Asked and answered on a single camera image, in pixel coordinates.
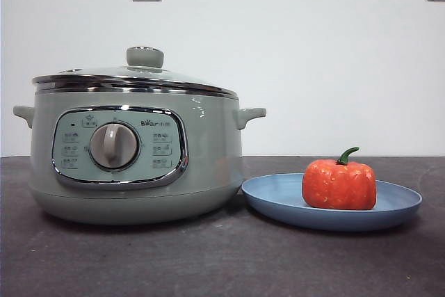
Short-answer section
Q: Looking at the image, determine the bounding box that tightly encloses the glass lid with green knob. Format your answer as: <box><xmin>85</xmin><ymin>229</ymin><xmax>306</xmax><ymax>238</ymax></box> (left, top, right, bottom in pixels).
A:
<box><xmin>31</xmin><ymin>45</ymin><xmax>240</xmax><ymax>99</ymax></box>

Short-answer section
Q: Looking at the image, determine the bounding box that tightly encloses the orange pumpkin with green stem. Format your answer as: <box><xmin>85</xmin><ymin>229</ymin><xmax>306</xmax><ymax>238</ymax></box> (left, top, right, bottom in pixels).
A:
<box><xmin>301</xmin><ymin>146</ymin><xmax>378</xmax><ymax>211</ymax></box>

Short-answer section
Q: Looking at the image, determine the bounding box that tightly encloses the pale green electric steamer pot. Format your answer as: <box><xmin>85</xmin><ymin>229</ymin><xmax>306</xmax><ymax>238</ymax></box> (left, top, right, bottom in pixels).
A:
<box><xmin>13</xmin><ymin>88</ymin><xmax>268</xmax><ymax>226</ymax></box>

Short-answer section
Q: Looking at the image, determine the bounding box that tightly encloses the blue round plate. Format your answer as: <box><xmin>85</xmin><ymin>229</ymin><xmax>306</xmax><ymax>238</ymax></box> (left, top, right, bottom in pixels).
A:
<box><xmin>241</xmin><ymin>172</ymin><xmax>423</xmax><ymax>232</ymax></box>

